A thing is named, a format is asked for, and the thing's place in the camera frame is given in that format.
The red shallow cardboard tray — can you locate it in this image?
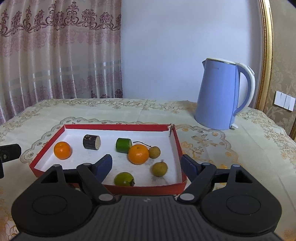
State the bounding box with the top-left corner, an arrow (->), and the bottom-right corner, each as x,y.
30,124 -> 187,195

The gold headboard frame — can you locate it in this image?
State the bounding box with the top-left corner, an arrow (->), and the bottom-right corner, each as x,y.
255,1 -> 295,139

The small brown longan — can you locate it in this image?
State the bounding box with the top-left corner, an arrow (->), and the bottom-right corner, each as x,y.
149,146 -> 161,159

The white wall switch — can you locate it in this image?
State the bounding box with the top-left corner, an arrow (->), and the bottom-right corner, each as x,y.
274,91 -> 295,111

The orange mandarin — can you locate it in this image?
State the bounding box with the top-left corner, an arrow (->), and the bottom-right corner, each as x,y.
127,144 -> 149,165
53,141 -> 72,160

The dark sugarcane piece in tray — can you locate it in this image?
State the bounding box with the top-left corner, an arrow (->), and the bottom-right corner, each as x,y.
83,135 -> 101,150

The yellowish longan fruit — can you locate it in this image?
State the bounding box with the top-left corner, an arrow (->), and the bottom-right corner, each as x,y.
152,162 -> 168,177

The left orange mandarin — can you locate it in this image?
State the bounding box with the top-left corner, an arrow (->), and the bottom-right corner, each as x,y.
53,141 -> 72,160

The green cucumber piece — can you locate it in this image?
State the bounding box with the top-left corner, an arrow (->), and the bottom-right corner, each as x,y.
115,138 -> 132,154

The pink patterned curtain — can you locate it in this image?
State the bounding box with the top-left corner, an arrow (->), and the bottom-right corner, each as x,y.
1,1 -> 123,123

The right orange mandarin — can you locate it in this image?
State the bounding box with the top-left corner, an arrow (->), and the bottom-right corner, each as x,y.
127,144 -> 149,165

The green tomato in tray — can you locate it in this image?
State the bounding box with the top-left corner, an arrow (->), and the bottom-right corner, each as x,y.
114,172 -> 135,187

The embroidered beige tablecloth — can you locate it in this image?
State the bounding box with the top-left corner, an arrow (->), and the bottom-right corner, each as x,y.
1,98 -> 295,240

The blue electric kettle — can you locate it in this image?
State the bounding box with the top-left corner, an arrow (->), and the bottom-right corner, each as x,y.
194,58 -> 256,131

